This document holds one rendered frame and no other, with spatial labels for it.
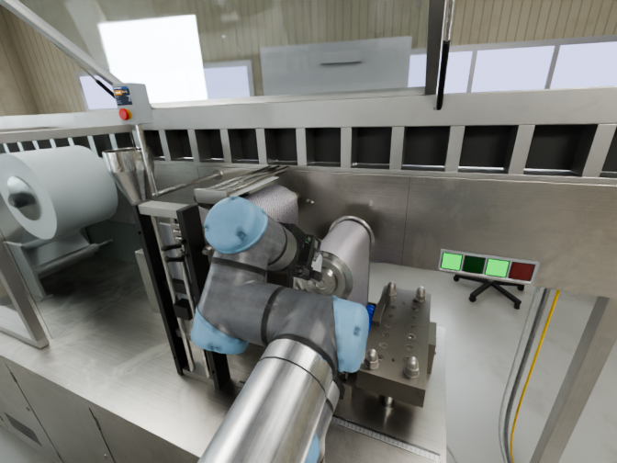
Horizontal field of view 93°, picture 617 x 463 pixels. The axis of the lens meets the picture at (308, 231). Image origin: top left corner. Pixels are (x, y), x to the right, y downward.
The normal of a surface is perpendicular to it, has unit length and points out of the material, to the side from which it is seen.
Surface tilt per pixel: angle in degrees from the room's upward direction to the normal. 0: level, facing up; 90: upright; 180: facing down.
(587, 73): 90
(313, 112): 90
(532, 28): 90
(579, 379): 90
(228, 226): 51
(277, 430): 34
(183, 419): 0
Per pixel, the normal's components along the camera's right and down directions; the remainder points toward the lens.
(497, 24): -0.16, 0.39
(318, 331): 0.37, -0.67
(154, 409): -0.04, -0.92
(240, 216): -0.33, -0.30
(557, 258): -0.39, 0.37
